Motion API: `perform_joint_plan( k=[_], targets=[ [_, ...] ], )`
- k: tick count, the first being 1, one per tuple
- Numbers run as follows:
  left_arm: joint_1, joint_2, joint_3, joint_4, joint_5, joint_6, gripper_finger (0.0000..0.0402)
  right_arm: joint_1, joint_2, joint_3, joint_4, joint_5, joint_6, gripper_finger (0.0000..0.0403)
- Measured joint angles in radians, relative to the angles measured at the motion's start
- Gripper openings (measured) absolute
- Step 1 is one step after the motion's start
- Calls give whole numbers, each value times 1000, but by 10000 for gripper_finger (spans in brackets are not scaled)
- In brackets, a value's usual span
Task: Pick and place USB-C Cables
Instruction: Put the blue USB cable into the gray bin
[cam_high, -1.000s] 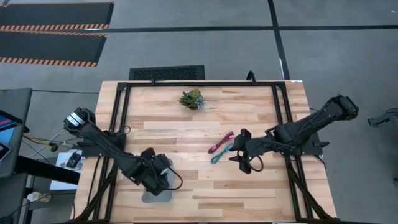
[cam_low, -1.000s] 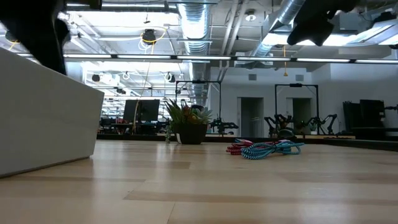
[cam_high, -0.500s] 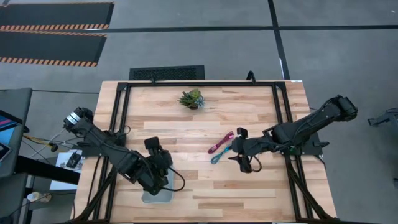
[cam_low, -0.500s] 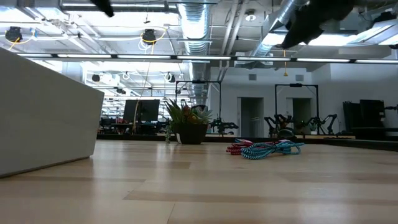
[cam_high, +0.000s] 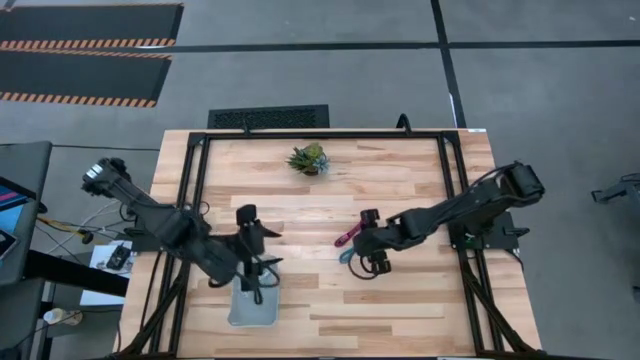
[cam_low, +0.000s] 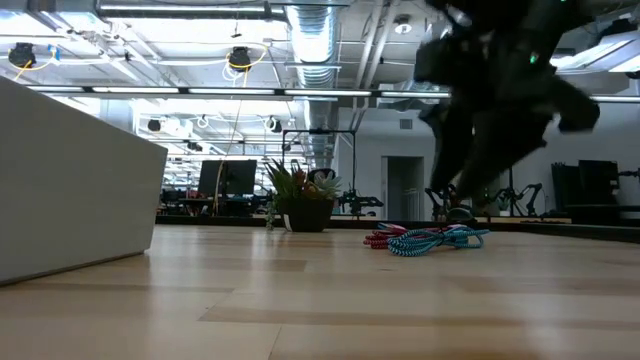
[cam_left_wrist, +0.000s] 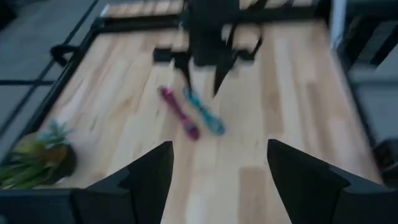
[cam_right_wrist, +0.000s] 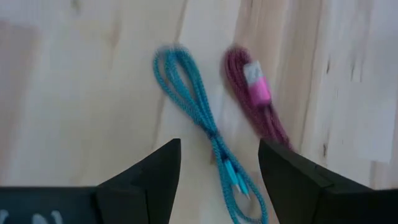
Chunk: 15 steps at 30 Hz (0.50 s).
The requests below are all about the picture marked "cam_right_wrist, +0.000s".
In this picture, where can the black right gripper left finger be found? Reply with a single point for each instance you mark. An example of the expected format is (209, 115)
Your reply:
(146, 189)

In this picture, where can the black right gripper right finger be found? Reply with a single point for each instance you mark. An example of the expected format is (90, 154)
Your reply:
(295, 186)

